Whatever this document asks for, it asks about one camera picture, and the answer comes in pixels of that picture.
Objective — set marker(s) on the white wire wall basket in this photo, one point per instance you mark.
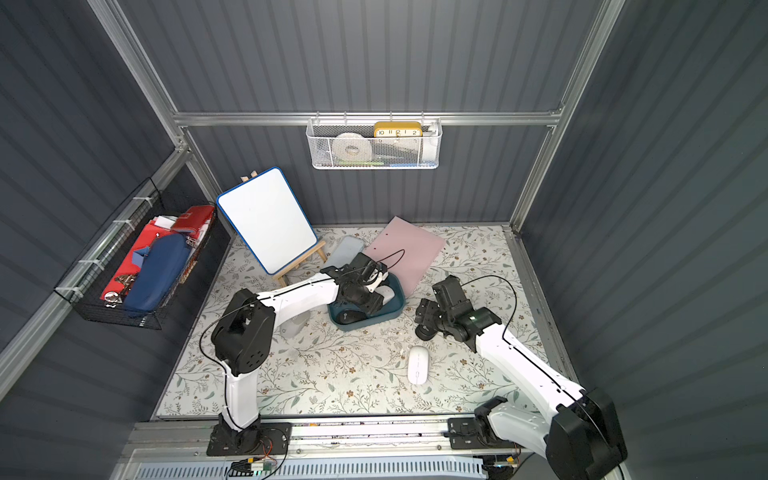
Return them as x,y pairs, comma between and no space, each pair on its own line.
388,153

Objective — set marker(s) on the red package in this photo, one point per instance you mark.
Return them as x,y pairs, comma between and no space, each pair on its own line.
194,224

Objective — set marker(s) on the white tape roll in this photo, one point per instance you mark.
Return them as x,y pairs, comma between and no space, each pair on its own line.
352,147

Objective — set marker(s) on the teal plastic storage box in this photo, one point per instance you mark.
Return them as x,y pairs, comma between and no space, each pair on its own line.
388,312

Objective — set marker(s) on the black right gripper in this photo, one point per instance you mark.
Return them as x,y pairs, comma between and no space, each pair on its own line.
432,313

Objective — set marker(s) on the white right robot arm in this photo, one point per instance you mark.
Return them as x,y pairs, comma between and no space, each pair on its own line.
577,431

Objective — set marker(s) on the navy blue pouch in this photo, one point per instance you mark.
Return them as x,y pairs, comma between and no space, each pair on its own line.
161,268

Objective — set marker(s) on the pink folder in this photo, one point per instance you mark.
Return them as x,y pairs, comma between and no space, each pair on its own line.
407,250

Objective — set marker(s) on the floral table mat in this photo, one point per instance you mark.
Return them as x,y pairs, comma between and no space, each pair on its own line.
321,370

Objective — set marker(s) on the yellow clock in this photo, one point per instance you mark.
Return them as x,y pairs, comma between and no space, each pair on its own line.
398,129

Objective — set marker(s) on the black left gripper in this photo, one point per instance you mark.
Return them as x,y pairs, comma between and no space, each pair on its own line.
366,301

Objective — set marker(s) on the white slim mouse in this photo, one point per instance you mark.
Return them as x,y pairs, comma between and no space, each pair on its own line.
418,365

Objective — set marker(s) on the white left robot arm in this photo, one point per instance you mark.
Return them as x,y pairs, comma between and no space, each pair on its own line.
242,337

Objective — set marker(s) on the light blue pencil case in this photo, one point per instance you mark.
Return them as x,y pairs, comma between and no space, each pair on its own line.
344,252

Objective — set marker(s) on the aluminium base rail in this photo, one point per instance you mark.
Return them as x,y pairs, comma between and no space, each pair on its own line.
435,446

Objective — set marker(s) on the black wire side basket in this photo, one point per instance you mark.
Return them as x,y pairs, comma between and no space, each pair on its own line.
82,289

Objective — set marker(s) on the blue framed whiteboard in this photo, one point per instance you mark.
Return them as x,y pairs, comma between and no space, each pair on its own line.
231,206

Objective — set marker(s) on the grey beige mouse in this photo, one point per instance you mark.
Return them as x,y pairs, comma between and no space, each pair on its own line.
291,327

